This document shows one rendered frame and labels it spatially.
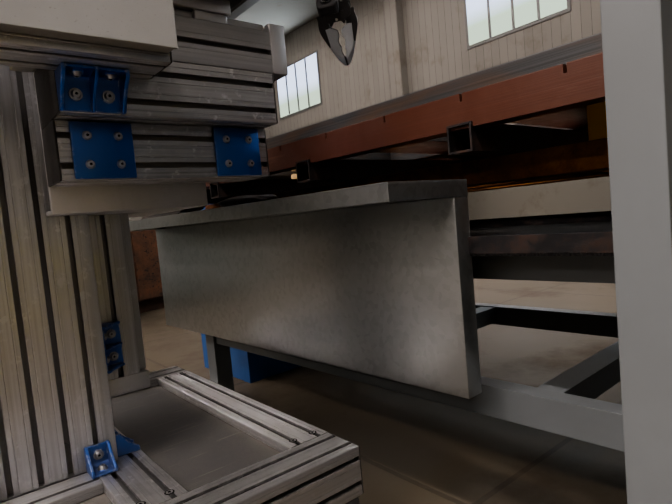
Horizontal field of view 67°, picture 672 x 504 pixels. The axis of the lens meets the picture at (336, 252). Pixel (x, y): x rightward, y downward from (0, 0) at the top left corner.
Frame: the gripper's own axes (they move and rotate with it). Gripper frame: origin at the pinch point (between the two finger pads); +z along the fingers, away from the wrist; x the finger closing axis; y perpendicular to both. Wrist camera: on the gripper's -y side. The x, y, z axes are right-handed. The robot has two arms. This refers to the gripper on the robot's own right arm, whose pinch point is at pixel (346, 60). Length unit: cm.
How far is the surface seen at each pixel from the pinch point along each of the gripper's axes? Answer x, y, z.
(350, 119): 1.2, -12.9, 11.2
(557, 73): -33, -48, 5
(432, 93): -16.5, -27.3, 7.3
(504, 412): -18, -55, 62
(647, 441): -23, -98, 24
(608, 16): -26, -85, -6
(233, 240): 42, -2, 38
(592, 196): -245, 558, 306
